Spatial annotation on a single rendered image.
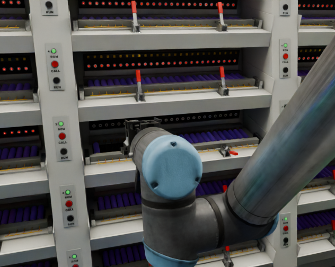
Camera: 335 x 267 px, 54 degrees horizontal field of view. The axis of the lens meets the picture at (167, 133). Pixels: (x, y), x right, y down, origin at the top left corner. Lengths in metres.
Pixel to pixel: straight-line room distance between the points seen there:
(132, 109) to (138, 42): 0.19
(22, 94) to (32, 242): 0.42
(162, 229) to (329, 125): 0.29
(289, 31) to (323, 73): 0.79
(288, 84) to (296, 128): 0.74
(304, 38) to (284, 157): 0.80
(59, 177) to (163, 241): 0.50
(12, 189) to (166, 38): 0.60
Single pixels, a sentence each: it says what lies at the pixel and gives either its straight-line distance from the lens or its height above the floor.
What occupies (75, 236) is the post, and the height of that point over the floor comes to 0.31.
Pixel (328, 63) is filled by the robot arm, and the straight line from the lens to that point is 0.38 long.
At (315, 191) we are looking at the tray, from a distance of 1.34.
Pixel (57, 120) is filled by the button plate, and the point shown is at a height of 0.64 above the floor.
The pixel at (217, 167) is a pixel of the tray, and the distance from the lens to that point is 1.07.
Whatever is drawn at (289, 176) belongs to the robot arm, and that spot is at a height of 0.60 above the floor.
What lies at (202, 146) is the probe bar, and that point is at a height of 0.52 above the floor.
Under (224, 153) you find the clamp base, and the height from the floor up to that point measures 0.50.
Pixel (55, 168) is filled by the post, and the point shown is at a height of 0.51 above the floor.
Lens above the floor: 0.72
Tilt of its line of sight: 8 degrees down
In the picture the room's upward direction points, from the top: 3 degrees counter-clockwise
